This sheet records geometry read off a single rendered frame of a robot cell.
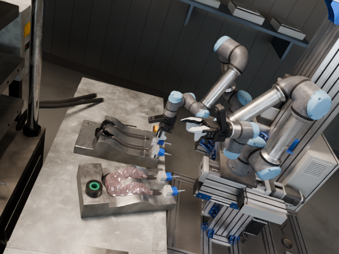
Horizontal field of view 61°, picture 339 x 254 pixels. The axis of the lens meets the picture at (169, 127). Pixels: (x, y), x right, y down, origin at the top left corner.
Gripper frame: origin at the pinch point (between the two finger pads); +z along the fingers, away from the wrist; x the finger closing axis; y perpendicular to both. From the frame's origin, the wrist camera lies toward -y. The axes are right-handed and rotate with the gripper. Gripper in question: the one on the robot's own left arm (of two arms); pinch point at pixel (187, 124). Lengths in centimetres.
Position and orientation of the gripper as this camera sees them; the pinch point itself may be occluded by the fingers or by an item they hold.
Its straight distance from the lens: 112.3
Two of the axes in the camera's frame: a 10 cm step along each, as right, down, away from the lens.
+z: -9.0, -0.3, -4.4
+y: -2.6, 8.4, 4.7
